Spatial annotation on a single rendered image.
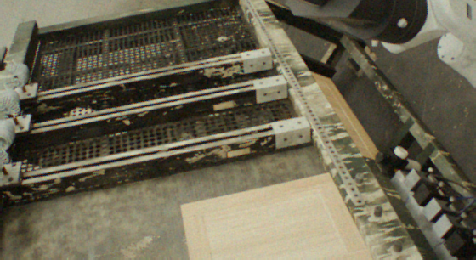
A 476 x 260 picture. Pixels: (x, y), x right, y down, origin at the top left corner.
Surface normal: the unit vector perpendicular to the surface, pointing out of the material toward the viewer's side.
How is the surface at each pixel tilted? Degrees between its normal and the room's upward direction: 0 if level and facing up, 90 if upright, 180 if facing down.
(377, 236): 57
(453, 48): 7
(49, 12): 90
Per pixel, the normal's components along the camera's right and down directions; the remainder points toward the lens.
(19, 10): 0.16, 0.66
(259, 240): -0.09, -0.78
